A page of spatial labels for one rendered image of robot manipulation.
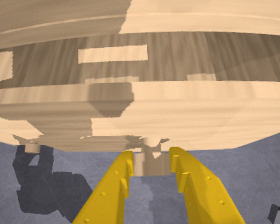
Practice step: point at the wooden chest of drawers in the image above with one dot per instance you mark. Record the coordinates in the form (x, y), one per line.
(137, 23)

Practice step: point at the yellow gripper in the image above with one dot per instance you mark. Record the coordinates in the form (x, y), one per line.
(206, 199)

